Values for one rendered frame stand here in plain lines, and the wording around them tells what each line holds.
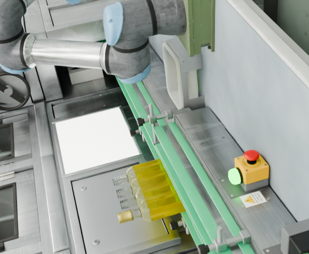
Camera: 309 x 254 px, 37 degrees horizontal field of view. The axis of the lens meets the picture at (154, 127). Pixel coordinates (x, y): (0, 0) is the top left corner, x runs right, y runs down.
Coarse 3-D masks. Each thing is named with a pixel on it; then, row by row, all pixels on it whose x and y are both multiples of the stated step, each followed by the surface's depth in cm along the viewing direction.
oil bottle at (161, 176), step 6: (150, 174) 154; (156, 174) 153; (162, 174) 153; (132, 180) 153; (138, 180) 152; (144, 180) 152; (150, 180) 151; (156, 180) 151; (162, 180) 151; (132, 186) 151; (138, 186) 150; (132, 192) 151
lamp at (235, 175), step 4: (236, 168) 123; (228, 172) 124; (232, 172) 122; (236, 172) 122; (240, 172) 122; (228, 176) 124; (232, 176) 122; (236, 176) 121; (240, 176) 122; (232, 180) 122; (236, 180) 122; (240, 180) 122
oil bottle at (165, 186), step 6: (168, 180) 150; (144, 186) 149; (150, 186) 148; (156, 186) 148; (162, 186) 148; (168, 186) 148; (138, 192) 147; (144, 192) 147; (150, 192) 146; (156, 192) 146; (162, 192) 146; (138, 198) 145; (144, 198) 145; (138, 204) 146
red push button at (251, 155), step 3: (249, 150) 122; (252, 150) 122; (255, 150) 122; (246, 153) 121; (249, 153) 121; (252, 153) 121; (255, 153) 120; (258, 153) 121; (246, 156) 120; (249, 156) 120; (252, 156) 120; (255, 156) 120; (258, 156) 120; (249, 159) 120; (252, 159) 120; (255, 159) 120
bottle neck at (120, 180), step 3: (114, 177) 156; (117, 177) 156; (120, 177) 156; (123, 177) 156; (126, 177) 156; (114, 180) 155; (117, 180) 155; (120, 180) 155; (123, 180) 155; (126, 180) 156; (114, 183) 155; (117, 183) 155; (120, 183) 156; (123, 183) 157
